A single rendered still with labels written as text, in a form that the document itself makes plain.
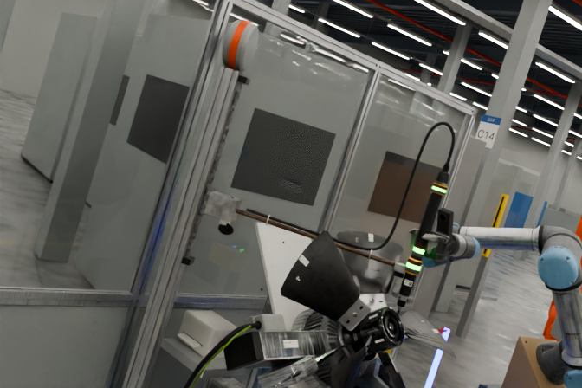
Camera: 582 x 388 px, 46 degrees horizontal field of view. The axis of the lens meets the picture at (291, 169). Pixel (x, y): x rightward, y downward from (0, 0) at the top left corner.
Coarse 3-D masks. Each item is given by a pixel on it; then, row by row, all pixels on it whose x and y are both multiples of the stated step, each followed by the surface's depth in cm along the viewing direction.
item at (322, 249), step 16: (320, 240) 193; (304, 256) 190; (320, 256) 192; (336, 256) 195; (304, 272) 190; (320, 272) 192; (336, 272) 195; (288, 288) 188; (304, 288) 190; (320, 288) 193; (336, 288) 195; (352, 288) 197; (304, 304) 192; (320, 304) 194; (336, 304) 196; (352, 304) 198; (336, 320) 198
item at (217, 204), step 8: (208, 192) 215; (216, 192) 216; (208, 200) 214; (216, 200) 214; (224, 200) 213; (232, 200) 213; (240, 200) 217; (208, 208) 214; (216, 208) 214; (224, 208) 213; (232, 208) 213; (216, 216) 214; (224, 216) 213; (232, 216) 213
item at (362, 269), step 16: (352, 240) 222; (368, 240) 223; (384, 240) 225; (352, 256) 218; (384, 256) 219; (400, 256) 222; (352, 272) 215; (368, 272) 214; (384, 272) 215; (368, 288) 211; (384, 288) 211
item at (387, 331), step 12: (372, 312) 201; (384, 312) 199; (360, 324) 200; (372, 324) 197; (384, 324) 197; (396, 324) 201; (348, 336) 200; (360, 336) 200; (372, 336) 196; (384, 336) 194; (396, 336) 199; (348, 348) 200; (372, 348) 198; (384, 348) 197
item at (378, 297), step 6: (360, 294) 210; (366, 294) 210; (372, 294) 210; (378, 294) 210; (384, 294) 209; (366, 300) 209; (378, 300) 208; (384, 300) 208; (372, 306) 207; (378, 306) 207; (384, 306) 207
